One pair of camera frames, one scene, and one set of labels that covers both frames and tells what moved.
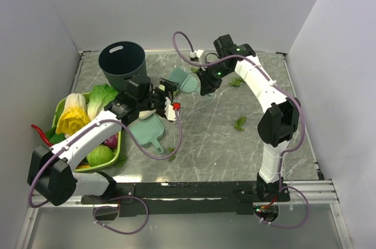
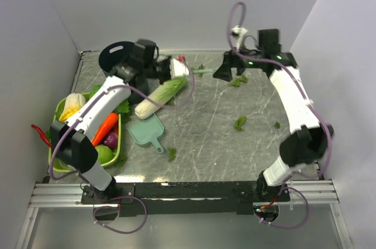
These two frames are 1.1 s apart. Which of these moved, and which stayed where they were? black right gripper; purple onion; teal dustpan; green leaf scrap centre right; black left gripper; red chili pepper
Moved: black right gripper; black left gripper
Stayed: teal dustpan; purple onion; green leaf scrap centre right; red chili pepper
